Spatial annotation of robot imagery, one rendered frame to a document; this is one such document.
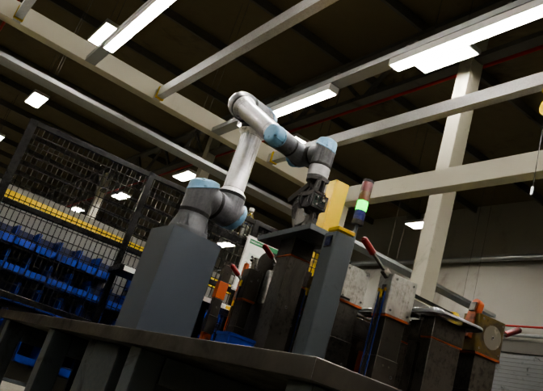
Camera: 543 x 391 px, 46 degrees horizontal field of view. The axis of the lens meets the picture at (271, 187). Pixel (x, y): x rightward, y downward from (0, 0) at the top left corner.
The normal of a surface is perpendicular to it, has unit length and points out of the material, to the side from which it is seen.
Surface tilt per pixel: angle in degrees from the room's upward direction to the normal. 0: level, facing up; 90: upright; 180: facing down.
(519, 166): 90
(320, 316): 90
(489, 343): 90
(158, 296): 90
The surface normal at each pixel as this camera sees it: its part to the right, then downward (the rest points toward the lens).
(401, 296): 0.46, -0.18
